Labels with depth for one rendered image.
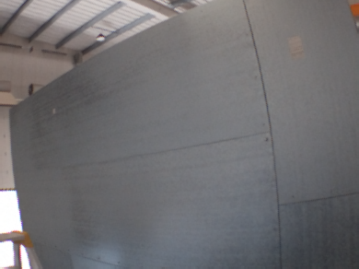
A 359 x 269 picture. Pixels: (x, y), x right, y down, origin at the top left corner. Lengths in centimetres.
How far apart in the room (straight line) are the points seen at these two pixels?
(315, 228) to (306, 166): 22
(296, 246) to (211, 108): 61
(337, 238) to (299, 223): 16
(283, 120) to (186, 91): 41
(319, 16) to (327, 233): 73
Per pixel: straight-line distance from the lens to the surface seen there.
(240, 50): 121
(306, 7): 116
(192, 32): 134
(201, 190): 127
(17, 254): 176
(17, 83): 1211
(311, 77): 109
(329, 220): 110
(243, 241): 122
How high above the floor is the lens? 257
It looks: 8 degrees up
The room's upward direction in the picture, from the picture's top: 7 degrees counter-clockwise
